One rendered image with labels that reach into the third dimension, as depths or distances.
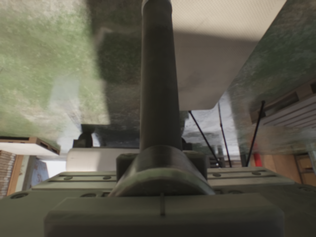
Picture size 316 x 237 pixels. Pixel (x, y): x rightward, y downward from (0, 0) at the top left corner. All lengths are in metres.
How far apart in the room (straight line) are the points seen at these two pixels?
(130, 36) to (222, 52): 0.43
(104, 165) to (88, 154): 0.20
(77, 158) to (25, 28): 1.24
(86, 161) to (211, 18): 1.62
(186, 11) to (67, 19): 0.53
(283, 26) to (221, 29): 0.45
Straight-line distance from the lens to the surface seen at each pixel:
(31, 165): 4.23
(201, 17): 0.56
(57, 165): 5.95
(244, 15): 0.60
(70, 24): 0.89
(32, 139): 2.98
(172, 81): 0.17
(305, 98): 1.59
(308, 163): 6.39
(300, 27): 1.06
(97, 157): 1.81
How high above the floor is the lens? 0.64
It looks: 21 degrees down
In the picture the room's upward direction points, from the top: 179 degrees clockwise
